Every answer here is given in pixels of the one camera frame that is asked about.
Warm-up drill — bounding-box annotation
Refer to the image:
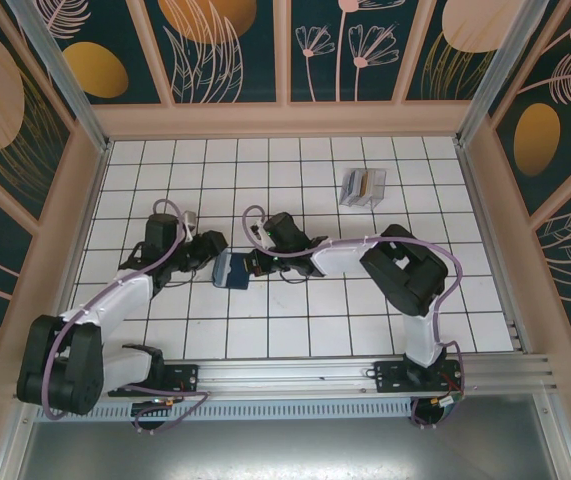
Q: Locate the blue card holder wallet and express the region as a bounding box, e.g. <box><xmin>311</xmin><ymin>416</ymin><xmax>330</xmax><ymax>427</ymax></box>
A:
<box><xmin>211</xmin><ymin>251</ymin><xmax>252</xmax><ymax>292</ymax></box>

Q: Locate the clear acrylic card stand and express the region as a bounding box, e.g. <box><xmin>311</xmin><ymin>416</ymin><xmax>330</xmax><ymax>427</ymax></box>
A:
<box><xmin>337</xmin><ymin>167</ymin><xmax>388</xmax><ymax>211</ymax></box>

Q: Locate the grey metal sheet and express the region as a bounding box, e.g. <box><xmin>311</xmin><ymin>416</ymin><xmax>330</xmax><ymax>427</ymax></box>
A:
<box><xmin>17</xmin><ymin>394</ymin><xmax>571</xmax><ymax>480</ymax></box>

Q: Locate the aluminium front rail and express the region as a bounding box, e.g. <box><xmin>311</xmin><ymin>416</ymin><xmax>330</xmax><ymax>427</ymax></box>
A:
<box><xmin>12</xmin><ymin>353</ymin><xmax>559</xmax><ymax>401</ymax></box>

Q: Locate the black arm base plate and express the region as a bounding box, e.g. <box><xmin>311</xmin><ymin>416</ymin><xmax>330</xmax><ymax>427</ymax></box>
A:
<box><xmin>108</xmin><ymin>363</ymin><xmax>200</xmax><ymax>399</ymax></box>
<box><xmin>373</xmin><ymin>359</ymin><xmax>466</xmax><ymax>394</ymax></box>

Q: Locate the perforated grey cable duct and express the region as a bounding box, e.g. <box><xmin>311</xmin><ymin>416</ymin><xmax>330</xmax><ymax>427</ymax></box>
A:
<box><xmin>29</xmin><ymin>399</ymin><xmax>419</xmax><ymax>424</ymax></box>

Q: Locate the aluminium side rail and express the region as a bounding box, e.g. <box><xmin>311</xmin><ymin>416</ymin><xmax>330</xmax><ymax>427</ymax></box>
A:
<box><xmin>457</xmin><ymin>142</ymin><xmax>532</xmax><ymax>354</ymax></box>
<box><xmin>42</xmin><ymin>142</ymin><xmax>114</xmax><ymax>364</ymax></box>

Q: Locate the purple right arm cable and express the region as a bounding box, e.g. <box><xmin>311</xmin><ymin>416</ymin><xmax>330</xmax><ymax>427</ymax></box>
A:
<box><xmin>241</xmin><ymin>205</ymin><xmax>467</xmax><ymax>431</ymax></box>

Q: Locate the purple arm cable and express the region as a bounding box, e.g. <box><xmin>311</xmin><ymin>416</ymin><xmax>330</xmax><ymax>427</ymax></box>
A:
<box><xmin>43</xmin><ymin>198</ymin><xmax>211</xmax><ymax>436</ymax></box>
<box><xmin>241</xmin><ymin>205</ymin><xmax>467</xmax><ymax>431</ymax></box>

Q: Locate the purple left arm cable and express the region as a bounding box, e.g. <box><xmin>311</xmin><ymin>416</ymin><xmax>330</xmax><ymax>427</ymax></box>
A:
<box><xmin>43</xmin><ymin>198</ymin><xmax>211</xmax><ymax>436</ymax></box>

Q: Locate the dark wall panel orange oval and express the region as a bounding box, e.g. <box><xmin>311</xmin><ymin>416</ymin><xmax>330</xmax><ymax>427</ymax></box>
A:
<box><xmin>489</xmin><ymin>0</ymin><xmax>571</xmax><ymax>217</ymax></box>
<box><xmin>19</xmin><ymin>0</ymin><xmax>169</xmax><ymax>106</ymax></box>

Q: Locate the aluminium corner post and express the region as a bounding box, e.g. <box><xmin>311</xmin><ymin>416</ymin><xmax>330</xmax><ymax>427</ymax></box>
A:
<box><xmin>534</xmin><ymin>394</ymin><xmax>571</xmax><ymax>480</ymax></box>
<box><xmin>454</xmin><ymin>0</ymin><xmax>542</xmax><ymax>149</ymax></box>
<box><xmin>0</xmin><ymin>399</ymin><xmax>39</xmax><ymax>480</ymax></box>
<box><xmin>7</xmin><ymin>0</ymin><xmax>111</xmax><ymax>154</ymax></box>

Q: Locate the dark wall panel orange disc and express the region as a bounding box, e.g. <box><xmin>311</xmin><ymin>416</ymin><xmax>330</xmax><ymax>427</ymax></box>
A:
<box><xmin>157</xmin><ymin>0</ymin><xmax>279</xmax><ymax>105</ymax></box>

